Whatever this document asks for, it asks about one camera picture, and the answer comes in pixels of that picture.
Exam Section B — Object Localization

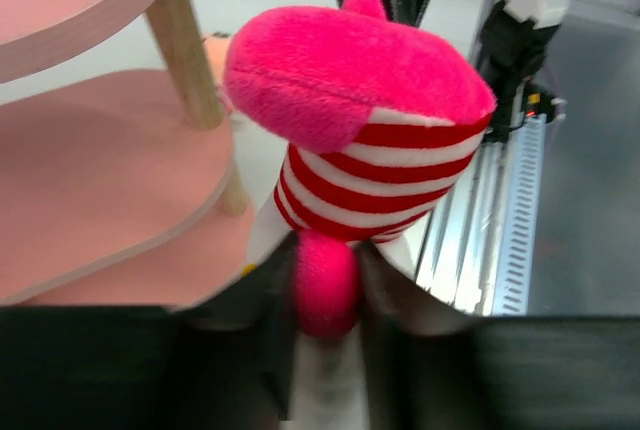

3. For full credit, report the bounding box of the slotted grey cable duct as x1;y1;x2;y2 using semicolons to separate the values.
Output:
492;115;546;316

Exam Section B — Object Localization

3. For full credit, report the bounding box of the peach-faced boy plush doll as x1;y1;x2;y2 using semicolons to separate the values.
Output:
202;32;234;115

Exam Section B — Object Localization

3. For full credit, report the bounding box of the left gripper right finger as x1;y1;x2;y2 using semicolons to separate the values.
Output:
357;243;639;429

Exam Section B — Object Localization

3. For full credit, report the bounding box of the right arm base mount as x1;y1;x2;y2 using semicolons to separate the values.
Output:
487;77;569;144

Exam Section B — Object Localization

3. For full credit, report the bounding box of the pink three-tier wooden shelf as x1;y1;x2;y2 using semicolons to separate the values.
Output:
1;0;253;310

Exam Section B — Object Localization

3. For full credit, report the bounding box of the aluminium front rail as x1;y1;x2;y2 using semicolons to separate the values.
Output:
414;130;522;315

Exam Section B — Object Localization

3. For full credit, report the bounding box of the pink plush striped shirt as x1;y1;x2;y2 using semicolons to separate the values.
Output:
221;0;496;338

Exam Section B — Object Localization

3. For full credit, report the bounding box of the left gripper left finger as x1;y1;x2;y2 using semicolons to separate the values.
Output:
1;235;298;429

